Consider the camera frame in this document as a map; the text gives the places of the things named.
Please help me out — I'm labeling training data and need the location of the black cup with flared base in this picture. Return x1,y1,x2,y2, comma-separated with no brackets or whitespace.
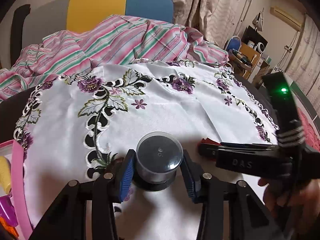
133,132,183,191

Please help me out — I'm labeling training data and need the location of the yellow corn toy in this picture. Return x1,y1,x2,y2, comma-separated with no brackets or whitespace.
0,156,11,194

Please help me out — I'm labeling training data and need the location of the magenta flared cup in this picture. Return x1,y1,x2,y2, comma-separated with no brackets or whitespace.
0,196,18,227

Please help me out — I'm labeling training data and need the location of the orange interlocking cube block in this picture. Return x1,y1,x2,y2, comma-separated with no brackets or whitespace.
0,217,19,239

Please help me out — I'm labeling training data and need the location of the person's right hand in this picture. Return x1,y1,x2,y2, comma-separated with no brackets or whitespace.
263,179,319,225

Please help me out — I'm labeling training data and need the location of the white floral embroidered tablecloth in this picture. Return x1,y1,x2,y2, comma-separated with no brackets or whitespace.
14,61,277,229

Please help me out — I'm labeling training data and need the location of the wooden shelf with clutter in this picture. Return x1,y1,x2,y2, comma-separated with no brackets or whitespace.
228,25,268,80

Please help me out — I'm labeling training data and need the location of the blue chair back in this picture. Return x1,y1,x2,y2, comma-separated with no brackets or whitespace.
224,35,242,51

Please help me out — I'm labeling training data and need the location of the pink-rimmed white tray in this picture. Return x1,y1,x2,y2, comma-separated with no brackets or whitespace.
1,140,33,239

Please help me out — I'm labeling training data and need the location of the pink green striped cloth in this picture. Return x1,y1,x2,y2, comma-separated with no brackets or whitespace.
1,15,228,101

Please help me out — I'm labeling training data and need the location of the white air conditioner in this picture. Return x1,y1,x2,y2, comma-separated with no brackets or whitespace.
270,7,302,31

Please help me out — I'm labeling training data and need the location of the grey yellow blue chair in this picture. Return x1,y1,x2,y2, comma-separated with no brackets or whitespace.
10,0,174,64

